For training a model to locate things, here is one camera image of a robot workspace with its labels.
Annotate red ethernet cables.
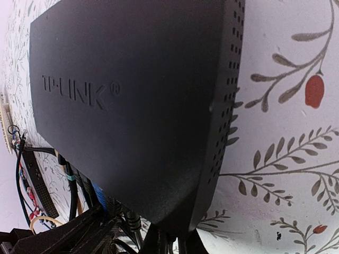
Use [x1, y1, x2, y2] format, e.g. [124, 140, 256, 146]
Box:
[25, 179, 58, 228]

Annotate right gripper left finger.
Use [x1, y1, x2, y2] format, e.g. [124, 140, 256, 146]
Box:
[1, 206, 121, 253]

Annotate black ethernet cable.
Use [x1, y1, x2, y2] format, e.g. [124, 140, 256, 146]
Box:
[65, 161, 149, 254]

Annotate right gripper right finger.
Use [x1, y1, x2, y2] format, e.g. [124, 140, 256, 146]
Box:
[139, 224, 208, 254]

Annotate blue ethernet cable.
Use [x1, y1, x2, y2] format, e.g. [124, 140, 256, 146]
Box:
[91, 184, 108, 212]

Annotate black TP-Link network switch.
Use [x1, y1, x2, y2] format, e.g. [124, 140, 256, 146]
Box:
[29, 1, 245, 237]

